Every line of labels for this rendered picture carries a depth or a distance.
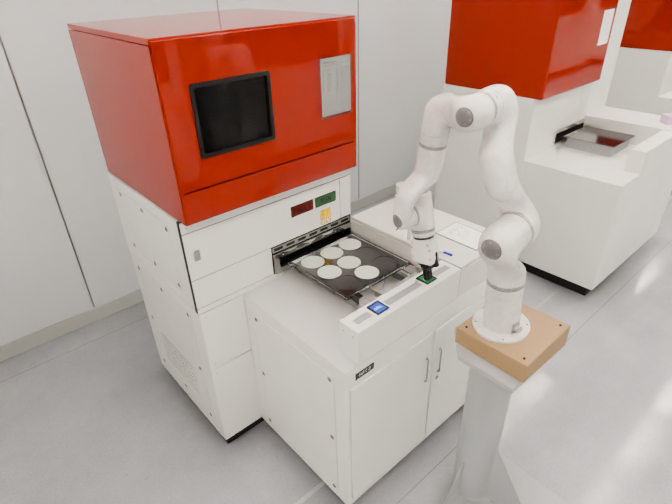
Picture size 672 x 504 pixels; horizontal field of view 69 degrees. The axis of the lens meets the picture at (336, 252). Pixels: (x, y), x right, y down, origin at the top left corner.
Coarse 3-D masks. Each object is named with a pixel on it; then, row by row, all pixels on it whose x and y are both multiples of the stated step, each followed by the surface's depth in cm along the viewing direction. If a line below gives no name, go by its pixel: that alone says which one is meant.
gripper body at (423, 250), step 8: (416, 240) 174; (424, 240) 171; (432, 240) 171; (416, 248) 176; (424, 248) 172; (432, 248) 171; (416, 256) 177; (424, 256) 174; (432, 256) 172; (432, 264) 173
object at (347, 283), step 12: (360, 240) 220; (312, 252) 212; (348, 252) 212; (360, 252) 211; (372, 252) 211; (384, 252) 211; (300, 264) 204; (324, 264) 204; (336, 264) 203; (360, 264) 203; (372, 264) 203; (384, 264) 202; (396, 264) 202; (348, 276) 195; (336, 288) 188; (348, 288) 188; (360, 288) 188
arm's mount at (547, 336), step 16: (528, 320) 169; (544, 320) 168; (464, 336) 167; (480, 336) 164; (528, 336) 162; (544, 336) 161; (560, 336) 161; (480, 352) 164; (496, 352) 158; (512, 352) 156; (528, 352) 156; (544, 352) 157; (512, 368) 156; (528, 368) 152
